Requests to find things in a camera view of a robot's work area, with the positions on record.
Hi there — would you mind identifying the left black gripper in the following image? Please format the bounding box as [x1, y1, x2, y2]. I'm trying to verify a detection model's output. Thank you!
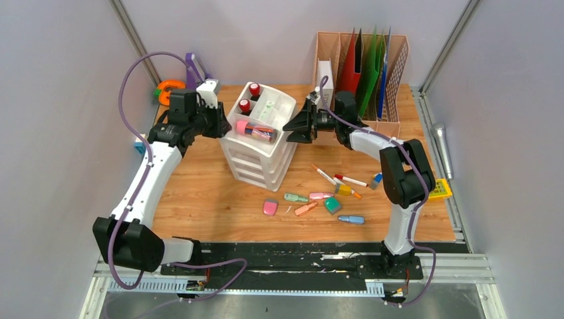
[188, 100, 231, 138]

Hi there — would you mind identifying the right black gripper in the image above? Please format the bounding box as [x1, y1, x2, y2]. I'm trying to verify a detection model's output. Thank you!
[284, 99, 343, 143]

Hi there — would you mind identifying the pink highlighter pack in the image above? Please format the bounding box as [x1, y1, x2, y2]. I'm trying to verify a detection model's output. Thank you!
[235, 120, 278, 144]

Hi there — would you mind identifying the red black stamp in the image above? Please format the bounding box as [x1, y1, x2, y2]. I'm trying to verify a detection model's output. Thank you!
[238, 98, 252, 116]

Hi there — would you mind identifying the white plastic drawer unit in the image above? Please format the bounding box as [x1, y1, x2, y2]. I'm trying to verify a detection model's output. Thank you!
[220, 82, 297, 191]

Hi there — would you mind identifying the red round stamp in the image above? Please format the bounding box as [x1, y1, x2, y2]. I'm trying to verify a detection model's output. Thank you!
[249, 82, 261, 102]

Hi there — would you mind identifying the white hardcover book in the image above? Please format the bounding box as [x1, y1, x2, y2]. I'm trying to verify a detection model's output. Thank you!
[315, 59, 335, 102]

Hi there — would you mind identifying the red folder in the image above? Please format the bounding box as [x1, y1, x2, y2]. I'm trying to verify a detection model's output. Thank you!
[339, 29, 363, 93]

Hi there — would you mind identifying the pink mini highlighter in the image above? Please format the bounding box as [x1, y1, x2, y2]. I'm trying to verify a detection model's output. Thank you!
[309, 192, 335, 200]

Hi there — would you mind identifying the green mini highlighter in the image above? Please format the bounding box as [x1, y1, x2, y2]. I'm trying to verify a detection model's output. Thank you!
[283, 193, 309, 203]

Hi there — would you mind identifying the pink plastic file organizer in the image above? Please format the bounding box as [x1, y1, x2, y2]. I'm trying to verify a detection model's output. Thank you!
[313, 31, 410, 138]

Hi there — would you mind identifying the green folder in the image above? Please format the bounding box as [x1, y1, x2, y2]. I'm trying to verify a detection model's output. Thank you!
[355, 28, 385, 119]

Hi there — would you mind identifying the blue folder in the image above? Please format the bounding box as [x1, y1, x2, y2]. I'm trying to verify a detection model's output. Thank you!
[376, 27, 391, 120]

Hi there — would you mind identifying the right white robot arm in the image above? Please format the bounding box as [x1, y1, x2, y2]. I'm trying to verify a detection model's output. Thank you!
[283, 91, 436, 278]

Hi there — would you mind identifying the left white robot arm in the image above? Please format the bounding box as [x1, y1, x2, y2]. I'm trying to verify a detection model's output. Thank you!
[92, 86, 231, 274]

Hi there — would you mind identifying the orange tape dispenser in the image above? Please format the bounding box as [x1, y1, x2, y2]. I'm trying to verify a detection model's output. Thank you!
[153, 80, 186, 106]

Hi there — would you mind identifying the red cap white marker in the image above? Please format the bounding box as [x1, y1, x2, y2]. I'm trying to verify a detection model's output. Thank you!
[334, 174, 368, 187]

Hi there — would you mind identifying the blue white small block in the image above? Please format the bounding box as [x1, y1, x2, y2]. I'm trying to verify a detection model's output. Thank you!
[134, 134, 146, 156]

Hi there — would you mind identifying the yellow mini highlighter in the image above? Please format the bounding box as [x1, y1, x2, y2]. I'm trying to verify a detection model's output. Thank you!
[335, 183, 353, 196]

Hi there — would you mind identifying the orange mini highlighter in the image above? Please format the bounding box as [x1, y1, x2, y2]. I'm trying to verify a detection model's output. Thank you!
[294, 201, 318, 217]

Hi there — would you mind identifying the teal eraser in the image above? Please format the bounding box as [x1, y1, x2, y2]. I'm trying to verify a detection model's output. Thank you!
[323, 197, 343, 215]

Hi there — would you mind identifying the pink eraser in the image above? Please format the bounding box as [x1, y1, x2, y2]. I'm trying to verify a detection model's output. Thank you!
[263, 199, 279, 216]

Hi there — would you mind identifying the blue grey eraser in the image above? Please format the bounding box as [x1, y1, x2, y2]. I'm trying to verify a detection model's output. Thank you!
[369, 173, 383, 190]

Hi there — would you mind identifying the blue mini highlighter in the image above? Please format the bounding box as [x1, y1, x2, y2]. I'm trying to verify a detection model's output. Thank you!
[337, 215, 365, 225]

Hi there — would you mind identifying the yellow small crate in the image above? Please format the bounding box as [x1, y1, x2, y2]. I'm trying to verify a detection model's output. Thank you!
[428, 179, 453, 200]

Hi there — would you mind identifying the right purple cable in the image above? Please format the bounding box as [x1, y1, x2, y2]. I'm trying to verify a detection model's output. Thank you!
[318, 75, 437, 308]

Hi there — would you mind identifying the purple cable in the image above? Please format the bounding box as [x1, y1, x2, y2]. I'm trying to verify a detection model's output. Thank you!
[106, 51, 247, 304]
[318, 75, 437, 308]

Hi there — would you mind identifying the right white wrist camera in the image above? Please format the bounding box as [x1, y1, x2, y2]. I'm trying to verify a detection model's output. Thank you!
[307, 86, 323, 110]

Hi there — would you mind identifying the purple object at wall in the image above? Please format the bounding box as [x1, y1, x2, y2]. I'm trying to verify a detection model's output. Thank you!
[185, 53, 212, 89]

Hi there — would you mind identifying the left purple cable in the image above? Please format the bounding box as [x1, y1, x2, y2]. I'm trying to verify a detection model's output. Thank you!
[106, 51, 247, 304]

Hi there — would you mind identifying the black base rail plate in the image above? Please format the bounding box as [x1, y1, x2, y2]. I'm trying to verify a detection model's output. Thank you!
[160, 242, 424, 290]

